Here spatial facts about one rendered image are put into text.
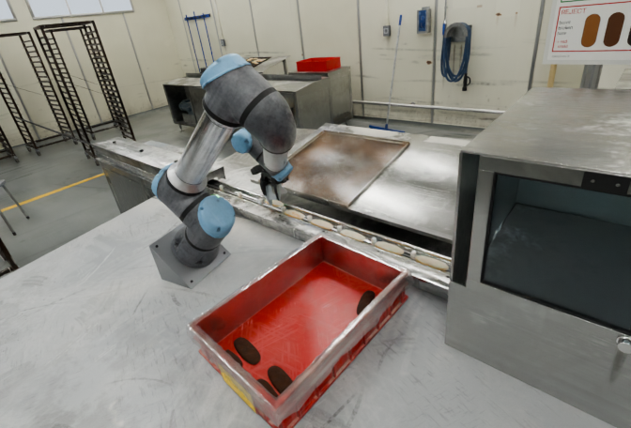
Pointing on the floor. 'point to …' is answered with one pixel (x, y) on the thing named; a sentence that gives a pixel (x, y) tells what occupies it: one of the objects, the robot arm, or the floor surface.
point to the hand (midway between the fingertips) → (273, 199)
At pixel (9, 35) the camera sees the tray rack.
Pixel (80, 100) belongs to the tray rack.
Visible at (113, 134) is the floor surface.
